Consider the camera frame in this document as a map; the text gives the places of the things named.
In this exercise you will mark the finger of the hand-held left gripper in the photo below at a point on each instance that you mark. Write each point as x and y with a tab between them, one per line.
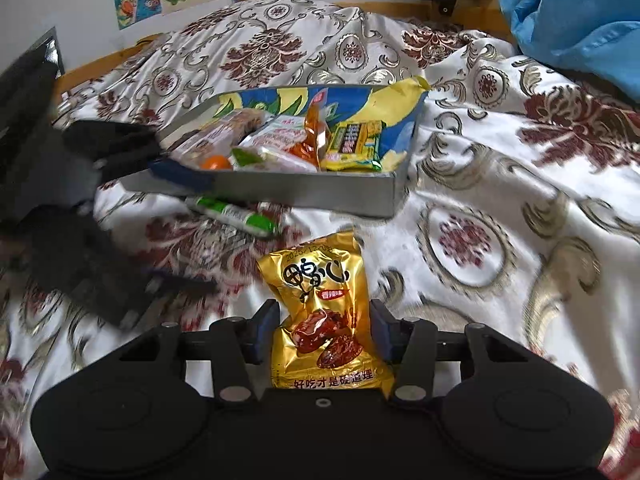
180	177
165	280

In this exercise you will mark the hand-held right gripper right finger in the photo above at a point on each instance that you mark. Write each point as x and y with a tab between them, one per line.
382	332

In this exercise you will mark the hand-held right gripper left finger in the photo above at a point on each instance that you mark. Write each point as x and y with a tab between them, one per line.
267	332

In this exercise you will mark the orange tangerine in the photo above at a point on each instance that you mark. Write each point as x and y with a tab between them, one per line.
217	162

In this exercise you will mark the clear rice cracker packet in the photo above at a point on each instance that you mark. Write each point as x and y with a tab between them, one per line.
210	142

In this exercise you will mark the green white stick packet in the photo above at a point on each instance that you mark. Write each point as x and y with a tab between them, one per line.
235	216

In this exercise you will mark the gold snack packet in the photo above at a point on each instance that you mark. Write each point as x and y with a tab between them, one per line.
320	280

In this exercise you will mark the green orange snack packet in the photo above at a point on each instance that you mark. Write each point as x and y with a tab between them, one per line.
280	160

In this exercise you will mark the grey metal tray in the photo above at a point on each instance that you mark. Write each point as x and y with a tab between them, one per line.
310	192

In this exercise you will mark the translucent orange snack packet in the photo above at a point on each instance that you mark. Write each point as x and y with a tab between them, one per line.
316	130

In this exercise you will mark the yellow green snack packet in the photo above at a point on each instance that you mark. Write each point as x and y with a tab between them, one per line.
352	145

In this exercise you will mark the floral printed blanket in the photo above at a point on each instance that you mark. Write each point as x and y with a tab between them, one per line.
475	260

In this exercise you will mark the yellow blue painted paper liner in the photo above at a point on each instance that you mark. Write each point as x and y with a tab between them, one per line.
395	125

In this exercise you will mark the blue cloth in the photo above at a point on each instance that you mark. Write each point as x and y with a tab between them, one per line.
575	20

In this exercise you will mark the wooden bed frame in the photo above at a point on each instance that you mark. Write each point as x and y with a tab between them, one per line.
100	65

